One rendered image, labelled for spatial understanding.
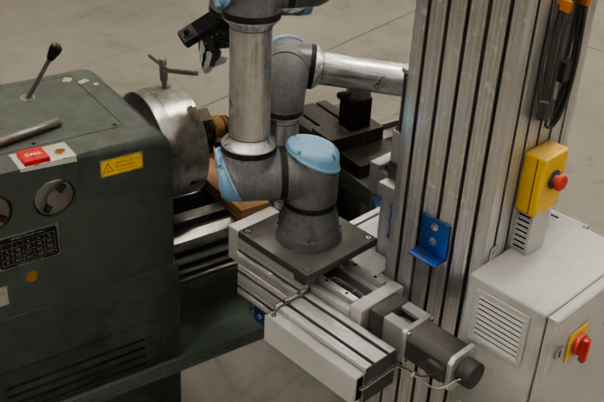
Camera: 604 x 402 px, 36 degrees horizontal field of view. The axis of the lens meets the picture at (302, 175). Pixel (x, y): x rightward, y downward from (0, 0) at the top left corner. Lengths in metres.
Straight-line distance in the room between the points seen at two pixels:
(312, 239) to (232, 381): 1.47
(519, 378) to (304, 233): 0.53
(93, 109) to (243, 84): 0.67
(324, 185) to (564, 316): 0.55
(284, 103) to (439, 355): 0.74
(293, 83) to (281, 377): 1.47
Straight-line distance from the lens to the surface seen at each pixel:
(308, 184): 1.93
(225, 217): 2.68
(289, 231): 2.00
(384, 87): 2.38
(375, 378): 1.89
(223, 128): 2.65
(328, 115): 3.04
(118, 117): 2.36
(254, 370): 3.45
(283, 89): 2.24
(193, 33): 2.31
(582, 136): 5.41
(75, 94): 2.50
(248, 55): 1.81
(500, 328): 1.90
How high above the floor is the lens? 2.30
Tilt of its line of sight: 30 degrees down
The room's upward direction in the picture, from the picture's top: 3 degrees clockwise
